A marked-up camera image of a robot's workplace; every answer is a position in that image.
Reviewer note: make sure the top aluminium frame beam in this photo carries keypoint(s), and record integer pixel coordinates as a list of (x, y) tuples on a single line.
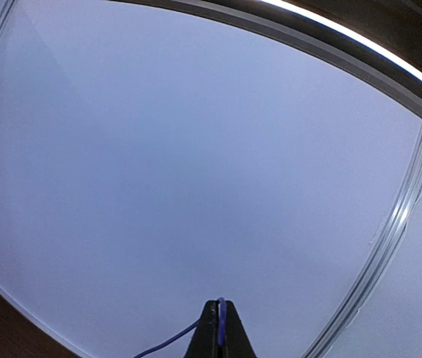
[(379, 42)]

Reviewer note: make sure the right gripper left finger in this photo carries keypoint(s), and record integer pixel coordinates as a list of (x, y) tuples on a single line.
[(204, 341)]

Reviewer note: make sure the right aluminium frame post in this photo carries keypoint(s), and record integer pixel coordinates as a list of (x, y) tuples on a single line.
[(385, 246)]

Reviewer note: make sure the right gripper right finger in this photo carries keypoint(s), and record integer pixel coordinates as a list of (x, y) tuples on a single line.
[(233, 340)]

